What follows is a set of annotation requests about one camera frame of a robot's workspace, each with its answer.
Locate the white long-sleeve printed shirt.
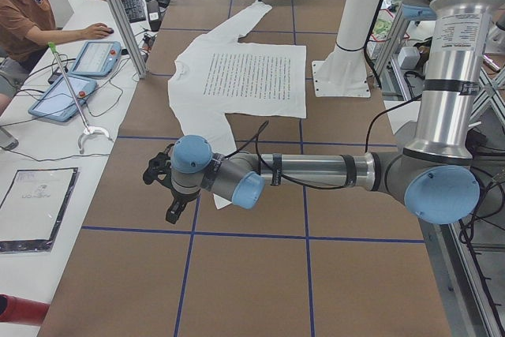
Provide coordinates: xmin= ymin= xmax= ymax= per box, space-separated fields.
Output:
xmin=167 ymin=0 xmax=308 ymax=209

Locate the person's hand on mouse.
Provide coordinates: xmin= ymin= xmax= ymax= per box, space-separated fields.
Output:
xmin=82 ymin=23 xmax=109 ymax=39

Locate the long reacher grabber tool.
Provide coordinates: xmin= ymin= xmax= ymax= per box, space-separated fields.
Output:
xmin=48 ymin=42 xmax=112 ymax=155

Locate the black keyboard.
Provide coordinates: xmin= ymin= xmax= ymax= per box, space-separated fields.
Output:
xmin=121 ymin=0 xmax=146 ymax=23

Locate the white side table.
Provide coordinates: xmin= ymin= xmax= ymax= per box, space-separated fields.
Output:
xmin=0 ymin=0 xmax=170 ymax=326

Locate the document in black sleeve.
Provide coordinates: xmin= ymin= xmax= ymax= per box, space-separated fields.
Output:
xmin=1 ymin=167 xmax=78 ymax=254

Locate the blue teach pendant near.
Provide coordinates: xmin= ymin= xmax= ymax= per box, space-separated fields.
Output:
xmin=28 ymin=74 xmax=97 ymax=122

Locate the blue teach pendant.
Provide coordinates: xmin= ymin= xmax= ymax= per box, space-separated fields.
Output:
xmin=69 ymin=40 xmax=122 ymax=78
xmin=28 ymin=74 xmax=97 ymax=122

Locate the blue teach pendant far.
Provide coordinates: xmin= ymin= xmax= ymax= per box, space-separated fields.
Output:
xmin=69 ymin=40 xmax=122 ymax=78

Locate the red cylinder object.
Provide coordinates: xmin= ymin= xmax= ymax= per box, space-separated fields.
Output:
xmin=1 ymin=294 xmax=50 ymax=326

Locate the person in brown shirt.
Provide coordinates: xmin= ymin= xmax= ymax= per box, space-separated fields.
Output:
xmin=0 ymin=0 xmax=115 ymax=115

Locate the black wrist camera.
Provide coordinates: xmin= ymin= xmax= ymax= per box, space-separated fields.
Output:
xmin=142 ymin=144 xmax=174 ymax=189

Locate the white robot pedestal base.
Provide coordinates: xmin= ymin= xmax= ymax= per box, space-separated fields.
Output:
xmin=312 ymin=0 xmax=381 ymax=98

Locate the aluminium frame post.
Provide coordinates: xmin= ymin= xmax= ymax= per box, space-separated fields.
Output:
xmin=107 ymin=0 xmax=147 ymax=79

